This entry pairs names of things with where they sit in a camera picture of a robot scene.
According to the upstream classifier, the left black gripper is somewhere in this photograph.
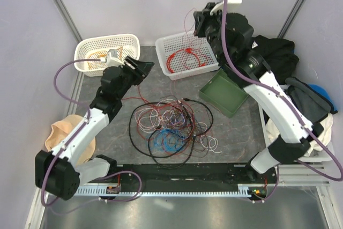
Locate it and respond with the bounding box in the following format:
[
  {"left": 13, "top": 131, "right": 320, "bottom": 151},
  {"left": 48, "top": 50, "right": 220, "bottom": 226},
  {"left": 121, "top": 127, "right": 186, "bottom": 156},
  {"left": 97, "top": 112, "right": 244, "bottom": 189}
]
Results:
[{"left": 117, "top": 56, "right": 155, "bottom": 99}]

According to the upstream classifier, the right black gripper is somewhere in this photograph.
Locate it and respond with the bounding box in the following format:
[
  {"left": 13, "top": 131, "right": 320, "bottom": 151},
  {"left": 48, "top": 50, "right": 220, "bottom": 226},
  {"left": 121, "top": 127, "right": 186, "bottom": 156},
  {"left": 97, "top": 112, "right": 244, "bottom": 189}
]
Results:
[{"left": 194, "top": 2, "right": 232, "bottom": 63}]

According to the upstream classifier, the red ethernet cable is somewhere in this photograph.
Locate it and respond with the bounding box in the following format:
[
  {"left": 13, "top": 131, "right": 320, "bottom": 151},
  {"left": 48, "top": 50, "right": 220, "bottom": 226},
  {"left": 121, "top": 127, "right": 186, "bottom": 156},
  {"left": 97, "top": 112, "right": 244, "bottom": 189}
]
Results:
[
  {"left": 166, "top": 48, "right": 193, "bottom": 74},
  {"left": 185, "top": 47, "right": 208, "bottom": 68}
]

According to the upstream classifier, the dark red thin wire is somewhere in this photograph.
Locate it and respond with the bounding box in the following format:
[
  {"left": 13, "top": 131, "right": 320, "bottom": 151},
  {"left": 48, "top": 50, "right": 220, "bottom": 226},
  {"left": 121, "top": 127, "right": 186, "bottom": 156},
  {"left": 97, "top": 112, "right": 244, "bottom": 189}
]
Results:
[{"left": 125, "top": 8, "right": 196, "bottom": 106}]

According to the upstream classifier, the yellow ethernet cable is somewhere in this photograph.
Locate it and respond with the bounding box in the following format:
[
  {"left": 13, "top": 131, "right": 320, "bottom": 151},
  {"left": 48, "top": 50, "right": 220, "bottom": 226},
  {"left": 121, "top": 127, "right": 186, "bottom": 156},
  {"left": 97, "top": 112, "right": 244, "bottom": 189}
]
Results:
[{"left": 98, "top": 46, "right": 138, "bottom": 66}]

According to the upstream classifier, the white perforated basket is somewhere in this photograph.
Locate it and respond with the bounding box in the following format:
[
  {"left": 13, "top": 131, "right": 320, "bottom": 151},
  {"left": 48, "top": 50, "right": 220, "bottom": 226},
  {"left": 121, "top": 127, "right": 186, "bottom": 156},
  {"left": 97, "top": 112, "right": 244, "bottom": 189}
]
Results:
[
  {"left": 155, "top": 31, "right": 219, "bottom": 80},
  {"left": 74, "top": 34, "right": 140, "bottom": 77}
]

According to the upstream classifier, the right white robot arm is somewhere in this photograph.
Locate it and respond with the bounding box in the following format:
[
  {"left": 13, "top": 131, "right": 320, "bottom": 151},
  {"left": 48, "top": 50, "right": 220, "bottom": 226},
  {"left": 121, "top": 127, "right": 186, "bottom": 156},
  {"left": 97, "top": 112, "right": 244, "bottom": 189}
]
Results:
[{"left": 193, "top": 2, "right": 324, "bottom": 183}]

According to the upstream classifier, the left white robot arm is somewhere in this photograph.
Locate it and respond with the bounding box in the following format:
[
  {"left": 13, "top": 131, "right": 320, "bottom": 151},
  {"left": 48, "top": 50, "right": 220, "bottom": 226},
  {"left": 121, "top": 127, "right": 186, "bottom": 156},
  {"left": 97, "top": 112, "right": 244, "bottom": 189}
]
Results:
[{"left": 35, "top": 56, "right": 154, "bottom": 206}]

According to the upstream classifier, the green plastic tray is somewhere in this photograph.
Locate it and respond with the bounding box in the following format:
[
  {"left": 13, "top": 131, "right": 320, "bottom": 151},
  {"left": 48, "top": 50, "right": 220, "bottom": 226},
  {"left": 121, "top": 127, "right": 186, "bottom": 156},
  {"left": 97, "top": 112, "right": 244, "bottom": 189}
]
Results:
[{"left": 199, "top": 69, "right": 248, "bottom": 118}]

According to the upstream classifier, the black and blue jacket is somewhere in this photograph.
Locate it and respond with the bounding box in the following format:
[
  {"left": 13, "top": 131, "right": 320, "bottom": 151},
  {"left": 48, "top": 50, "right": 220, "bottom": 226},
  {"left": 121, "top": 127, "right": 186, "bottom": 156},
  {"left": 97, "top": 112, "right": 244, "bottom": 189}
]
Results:
[{"left": 252, "top": 35, "right": 300, "bottom": 85}]

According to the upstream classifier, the beige bucket hat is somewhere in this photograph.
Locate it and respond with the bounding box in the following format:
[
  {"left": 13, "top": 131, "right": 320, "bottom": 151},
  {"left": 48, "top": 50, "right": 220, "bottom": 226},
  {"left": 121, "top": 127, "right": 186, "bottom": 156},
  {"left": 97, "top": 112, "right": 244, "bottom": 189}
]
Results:
[{"left": 44, "top": 114, "right": 96, "bottom": 165}]

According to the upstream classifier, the blue cloth item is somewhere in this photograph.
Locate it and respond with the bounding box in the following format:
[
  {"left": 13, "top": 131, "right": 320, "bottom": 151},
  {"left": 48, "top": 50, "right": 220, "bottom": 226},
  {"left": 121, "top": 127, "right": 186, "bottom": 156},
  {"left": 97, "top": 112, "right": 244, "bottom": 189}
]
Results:
[{"left": 309, "top": 84, "right": 337, "bottom": 112}]

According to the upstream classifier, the grey black-trimmed garment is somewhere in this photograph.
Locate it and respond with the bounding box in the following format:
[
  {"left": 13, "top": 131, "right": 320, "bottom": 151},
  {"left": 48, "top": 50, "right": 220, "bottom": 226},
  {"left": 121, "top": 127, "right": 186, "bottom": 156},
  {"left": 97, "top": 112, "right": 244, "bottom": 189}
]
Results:
[{"left": 285, "top": 77, "right": 338, "bottom": 123}]

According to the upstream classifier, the white cloth garment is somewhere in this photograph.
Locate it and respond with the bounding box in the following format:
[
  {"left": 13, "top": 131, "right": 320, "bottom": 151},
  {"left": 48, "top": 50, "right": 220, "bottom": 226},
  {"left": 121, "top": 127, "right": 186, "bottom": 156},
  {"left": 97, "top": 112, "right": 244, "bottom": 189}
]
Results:
[{"left": 266, "top": 114, "right": 333, "bottom": 157}]

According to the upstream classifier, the white laundry bin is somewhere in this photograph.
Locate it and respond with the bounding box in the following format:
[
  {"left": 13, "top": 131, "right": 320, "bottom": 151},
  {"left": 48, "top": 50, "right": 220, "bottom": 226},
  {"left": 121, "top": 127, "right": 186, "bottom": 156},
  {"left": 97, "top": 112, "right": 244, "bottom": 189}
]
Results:
[{"left": 258, "top": 85, "right": 335, "bottom": 162}]

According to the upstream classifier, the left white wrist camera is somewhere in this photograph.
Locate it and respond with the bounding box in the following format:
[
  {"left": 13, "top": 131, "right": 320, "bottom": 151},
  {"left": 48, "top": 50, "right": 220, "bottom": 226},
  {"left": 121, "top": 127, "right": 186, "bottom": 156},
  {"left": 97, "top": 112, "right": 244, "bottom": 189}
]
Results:
[{"left": 99, "top": 49, "right": 124, "bottom": 67}]

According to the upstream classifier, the white thin cable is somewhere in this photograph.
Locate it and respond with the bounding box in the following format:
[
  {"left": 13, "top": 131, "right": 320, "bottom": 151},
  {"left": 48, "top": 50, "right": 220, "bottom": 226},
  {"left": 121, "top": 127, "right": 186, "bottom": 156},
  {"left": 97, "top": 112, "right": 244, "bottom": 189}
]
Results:
[{"left": 133, "top": 105, "right": 223, "bottom": 154}]

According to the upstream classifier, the blue thin cable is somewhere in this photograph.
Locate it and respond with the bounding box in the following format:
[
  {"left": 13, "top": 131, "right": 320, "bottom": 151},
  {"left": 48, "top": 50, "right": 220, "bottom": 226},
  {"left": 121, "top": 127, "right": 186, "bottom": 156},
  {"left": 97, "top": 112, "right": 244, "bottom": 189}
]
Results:
[{"left": 153, "top": 129, "right": 188, "bottom": 153}]

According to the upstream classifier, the black thick cable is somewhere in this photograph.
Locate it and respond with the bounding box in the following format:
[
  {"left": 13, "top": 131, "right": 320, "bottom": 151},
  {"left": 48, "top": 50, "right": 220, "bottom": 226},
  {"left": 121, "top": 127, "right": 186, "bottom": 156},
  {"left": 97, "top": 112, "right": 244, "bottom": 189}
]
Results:
[{"left": 128, "top": 97, "right": 215, "bottom": 169}]

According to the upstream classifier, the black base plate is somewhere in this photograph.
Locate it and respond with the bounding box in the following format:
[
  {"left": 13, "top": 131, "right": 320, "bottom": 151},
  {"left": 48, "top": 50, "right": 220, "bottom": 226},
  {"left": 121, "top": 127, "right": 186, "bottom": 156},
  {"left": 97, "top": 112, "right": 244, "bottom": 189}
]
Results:
[{"left": 91, "top": 162, "right": 277, "bottom": 191}]

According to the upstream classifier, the grey slotted cable duct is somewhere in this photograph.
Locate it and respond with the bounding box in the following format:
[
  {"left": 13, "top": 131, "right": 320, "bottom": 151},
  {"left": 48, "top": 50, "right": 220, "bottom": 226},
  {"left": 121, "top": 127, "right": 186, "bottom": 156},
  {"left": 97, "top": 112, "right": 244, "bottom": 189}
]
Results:
[{"left": 75, "top": 184, "right": 266, "bottom": 198}]

